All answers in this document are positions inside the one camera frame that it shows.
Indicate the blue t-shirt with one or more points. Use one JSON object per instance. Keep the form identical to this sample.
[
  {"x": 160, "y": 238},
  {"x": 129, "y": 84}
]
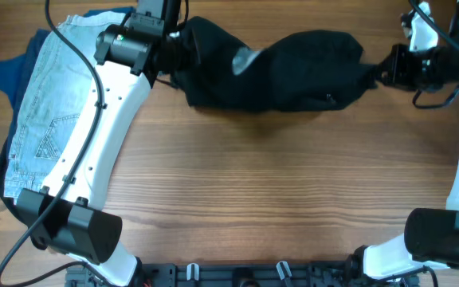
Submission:
[{"x": 8, "y": 77}]

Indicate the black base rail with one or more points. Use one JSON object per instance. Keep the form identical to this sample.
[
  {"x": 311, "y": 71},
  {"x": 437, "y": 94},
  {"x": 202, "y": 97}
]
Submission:
[{"x": 315, "y": 274}]

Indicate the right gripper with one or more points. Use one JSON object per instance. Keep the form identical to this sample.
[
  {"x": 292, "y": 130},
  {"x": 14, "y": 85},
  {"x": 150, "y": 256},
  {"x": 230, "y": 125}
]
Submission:
[{"x": 394, "y": 62}]

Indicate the left white rail clip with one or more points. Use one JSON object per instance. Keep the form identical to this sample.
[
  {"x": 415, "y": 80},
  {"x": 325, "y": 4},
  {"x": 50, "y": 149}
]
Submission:
[{"x": 192, "y": 272}]

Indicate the right white rail clip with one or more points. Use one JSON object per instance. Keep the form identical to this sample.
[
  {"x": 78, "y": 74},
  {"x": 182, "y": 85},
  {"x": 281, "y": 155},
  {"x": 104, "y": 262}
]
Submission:
[{"x": 283, "y": 270}]

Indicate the black shorts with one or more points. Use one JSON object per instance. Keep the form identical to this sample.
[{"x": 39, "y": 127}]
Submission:
[{"x": 310, "y": 71}]

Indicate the white rail clip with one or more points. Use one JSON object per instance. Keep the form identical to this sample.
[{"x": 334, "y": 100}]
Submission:
[
  {"x": 192, "y": 272},
  {"x": 283, "y": 270}
]

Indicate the black garment under pile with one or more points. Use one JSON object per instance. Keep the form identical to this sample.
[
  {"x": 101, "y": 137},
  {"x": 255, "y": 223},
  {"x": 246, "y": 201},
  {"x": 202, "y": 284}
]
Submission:
[{"x": 10, "y": 181}]

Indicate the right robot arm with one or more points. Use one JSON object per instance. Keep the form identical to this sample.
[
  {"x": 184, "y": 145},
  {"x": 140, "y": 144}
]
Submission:
[{"x": 430, "y": 240}]

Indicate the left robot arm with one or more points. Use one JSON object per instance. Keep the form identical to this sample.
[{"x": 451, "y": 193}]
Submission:
[{"x": 67, "y": 214}]

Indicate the light blue denim shorts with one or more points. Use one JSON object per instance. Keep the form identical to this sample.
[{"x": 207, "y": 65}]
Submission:
[{"x": 37, "y": 140}]

